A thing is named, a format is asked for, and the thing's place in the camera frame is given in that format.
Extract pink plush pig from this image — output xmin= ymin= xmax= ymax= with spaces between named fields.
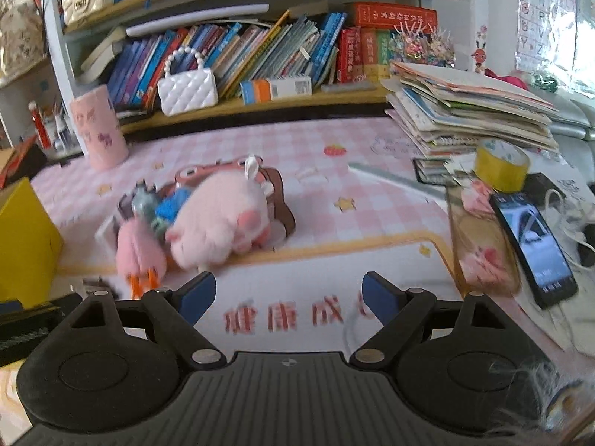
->
xmin=166 ymin=155 xmax=276 ymax=271

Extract white quilted pearl-handle handbag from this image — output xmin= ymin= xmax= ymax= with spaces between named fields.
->
xmin=157 ymin=46 xmax=219 ymax=117

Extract small pink plush chick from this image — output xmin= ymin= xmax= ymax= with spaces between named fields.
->
xmin=115 ymin=217 xmax=169 ymax=299

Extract black smartphone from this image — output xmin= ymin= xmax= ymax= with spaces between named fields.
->
xmin=489 ymin=190 xmax=579 ymax=310

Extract grey pencil case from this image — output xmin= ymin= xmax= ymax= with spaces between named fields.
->
xmin=321 ymin=81 xmax=378 ymax=94

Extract colourful sparkly hair ornaments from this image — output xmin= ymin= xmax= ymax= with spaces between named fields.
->
xmin=388 ymin=22 xmax=457 ymax=68

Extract orange white blue carton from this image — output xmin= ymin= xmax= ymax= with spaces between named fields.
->
xmin=240 ymin=75 xmax=313 ymax=106

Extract white cable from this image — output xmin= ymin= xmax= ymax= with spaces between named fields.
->
xmin=543 ymin=188 xmax=595 ymax=268

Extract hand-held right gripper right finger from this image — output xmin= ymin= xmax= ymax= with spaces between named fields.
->
xmin=348 ymin=271 xmax=511 ymax=369

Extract alphabet wall poster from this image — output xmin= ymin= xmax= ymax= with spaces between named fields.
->
xmin=516 ymin=0 xmax=578 ymax=74

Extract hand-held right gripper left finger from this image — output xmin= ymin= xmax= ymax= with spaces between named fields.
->
xmin=65 ymin=271 xmax=228 ymax=370

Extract pink cylindrical pen holder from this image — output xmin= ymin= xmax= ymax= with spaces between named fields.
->
xmin=70 ymin=86 xmax=129 ymax=171

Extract yellow tape roll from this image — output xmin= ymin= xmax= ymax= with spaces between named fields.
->
xmin=473 ymin=138 xmax=531 ymax=194

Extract grey-green toy figure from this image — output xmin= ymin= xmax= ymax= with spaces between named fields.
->
xmin=131 ymin=182 xmax=160 ymax=224

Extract stack of papers and booklets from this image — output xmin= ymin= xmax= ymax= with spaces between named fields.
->
xmin=380 ymin=60 xmax=562 ymax=159

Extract clear amber plastic case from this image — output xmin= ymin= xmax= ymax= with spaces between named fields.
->
xmin=445 ymin=180 xmax=522 ymax=299

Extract small blue toy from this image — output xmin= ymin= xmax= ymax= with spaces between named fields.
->
xmin=155 ymin=190 xmax=192 ymax=234

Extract red boxed book set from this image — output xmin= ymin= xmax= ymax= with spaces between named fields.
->
xmin=337 ymin=2 xmax=438 ymax=83

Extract clear plastic ruler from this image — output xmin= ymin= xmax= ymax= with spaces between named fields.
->
xmin=348 ymin=161 xmax=448 ymax=201

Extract yellow cardboard box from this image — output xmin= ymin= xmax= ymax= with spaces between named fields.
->
xmin=0 ymin=178 xmax=64 ymax=310

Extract pots of pens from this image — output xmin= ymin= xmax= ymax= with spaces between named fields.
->
xmin=27 ymin=100 xmax=77 ymax=155

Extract white rolled paper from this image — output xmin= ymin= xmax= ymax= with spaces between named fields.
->
xmin=125 ymin=4 xmax=270 ymax=38

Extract gold printed foil bag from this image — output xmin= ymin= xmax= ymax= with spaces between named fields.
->
xmin=0 ymin=0 xmax=48 ymax=81

